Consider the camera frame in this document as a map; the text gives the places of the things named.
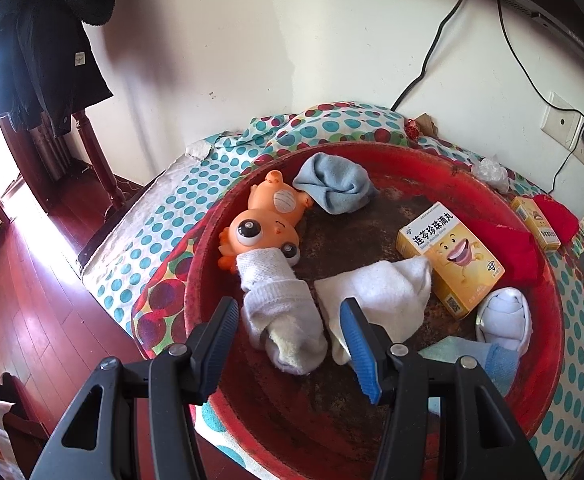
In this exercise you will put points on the black jacket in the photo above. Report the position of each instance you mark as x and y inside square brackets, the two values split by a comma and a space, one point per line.
[37, 50]

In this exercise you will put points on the red sock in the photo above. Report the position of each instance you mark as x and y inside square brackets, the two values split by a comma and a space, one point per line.
[512, 250]
[557, 217]

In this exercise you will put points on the dark red wooden chair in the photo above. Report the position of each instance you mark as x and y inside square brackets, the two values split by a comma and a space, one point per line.
[97, 155]

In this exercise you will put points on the red candy wrapper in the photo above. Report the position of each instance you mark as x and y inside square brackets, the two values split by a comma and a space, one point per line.
[414, 129]

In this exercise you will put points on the orange rubber toy figure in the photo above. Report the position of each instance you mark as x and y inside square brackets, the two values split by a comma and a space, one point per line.
[262, 230]

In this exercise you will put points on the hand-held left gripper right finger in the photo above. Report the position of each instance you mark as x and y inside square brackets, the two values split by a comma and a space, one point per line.
[359, 350]

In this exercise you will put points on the large yellow medicine box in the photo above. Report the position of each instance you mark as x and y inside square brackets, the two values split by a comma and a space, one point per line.
[452, 260]

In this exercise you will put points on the white table pad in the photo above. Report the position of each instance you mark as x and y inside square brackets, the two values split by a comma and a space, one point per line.
[122, 200]

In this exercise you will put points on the red round basin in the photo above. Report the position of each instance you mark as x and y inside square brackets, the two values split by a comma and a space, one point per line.
[332, 420]

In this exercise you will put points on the white sock pair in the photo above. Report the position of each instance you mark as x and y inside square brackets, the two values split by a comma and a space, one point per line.
[282, 305]
[504, 315]

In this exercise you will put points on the brown paper scrap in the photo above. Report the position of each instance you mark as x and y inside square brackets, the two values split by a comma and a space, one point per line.
[428, 122]

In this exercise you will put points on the crumpled clear plastic bag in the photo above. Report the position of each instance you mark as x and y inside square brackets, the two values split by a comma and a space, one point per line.
[492, 172]

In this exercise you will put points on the light blue sock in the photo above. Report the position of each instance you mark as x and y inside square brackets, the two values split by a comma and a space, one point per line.
[497, 365]

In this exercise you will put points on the small yellow medicine box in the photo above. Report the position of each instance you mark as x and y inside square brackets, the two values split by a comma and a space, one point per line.
[537, 225]

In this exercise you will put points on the white coaxial wall socket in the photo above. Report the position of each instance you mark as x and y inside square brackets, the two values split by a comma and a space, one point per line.
[562, 120]

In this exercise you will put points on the polka dot tablecloth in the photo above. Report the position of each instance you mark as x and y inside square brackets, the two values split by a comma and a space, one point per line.
[137, 240]

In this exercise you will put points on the grey-blue sock bundle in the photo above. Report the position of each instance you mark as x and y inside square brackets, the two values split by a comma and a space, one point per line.
[337, 185]

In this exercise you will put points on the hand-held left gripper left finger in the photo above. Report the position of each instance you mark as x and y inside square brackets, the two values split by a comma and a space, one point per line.
[219, 340]

